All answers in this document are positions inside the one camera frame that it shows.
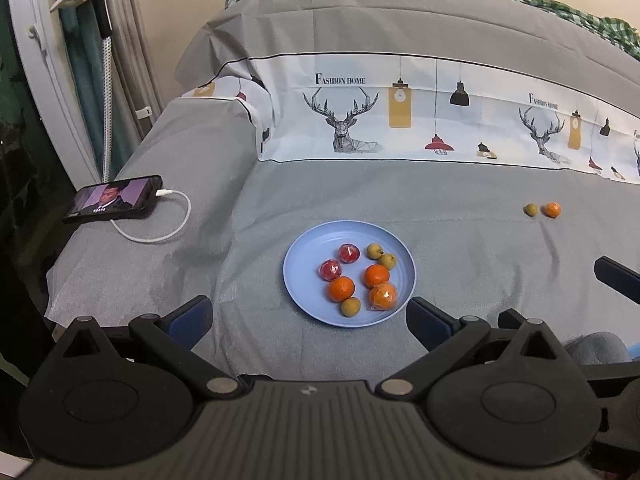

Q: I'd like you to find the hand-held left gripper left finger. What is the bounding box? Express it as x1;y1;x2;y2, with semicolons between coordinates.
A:
52;295;241;402

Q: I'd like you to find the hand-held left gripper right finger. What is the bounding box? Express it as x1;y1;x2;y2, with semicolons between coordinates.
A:
375;296;571;402

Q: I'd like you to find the plastic-wrapped mandarin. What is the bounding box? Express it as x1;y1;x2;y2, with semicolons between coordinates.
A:
369;282;399;312

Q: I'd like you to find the light blue plate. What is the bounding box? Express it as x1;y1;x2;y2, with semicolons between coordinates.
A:
283;220;417;330

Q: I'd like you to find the person's grey trouser leg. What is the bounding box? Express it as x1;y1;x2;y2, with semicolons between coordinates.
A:
564;331;632;367

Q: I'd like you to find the black smartphone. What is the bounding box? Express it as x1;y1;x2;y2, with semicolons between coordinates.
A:
62;175;164;224

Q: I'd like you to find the dark green curtain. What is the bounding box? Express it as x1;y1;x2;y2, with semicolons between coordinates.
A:
64;7;108;183

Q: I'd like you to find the white drying rack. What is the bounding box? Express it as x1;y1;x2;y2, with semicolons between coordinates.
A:
50;0;167;138

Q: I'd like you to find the green checked blanket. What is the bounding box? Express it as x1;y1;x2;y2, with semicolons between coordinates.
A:
225;0;640;57

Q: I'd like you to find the white charging cable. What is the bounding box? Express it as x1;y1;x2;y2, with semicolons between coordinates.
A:
111;189;192;244

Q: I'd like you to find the braided steamer hose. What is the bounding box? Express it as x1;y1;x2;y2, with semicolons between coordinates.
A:
101;35;114;184

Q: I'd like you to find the white window frame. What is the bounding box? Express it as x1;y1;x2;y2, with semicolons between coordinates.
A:
9;0;103;188

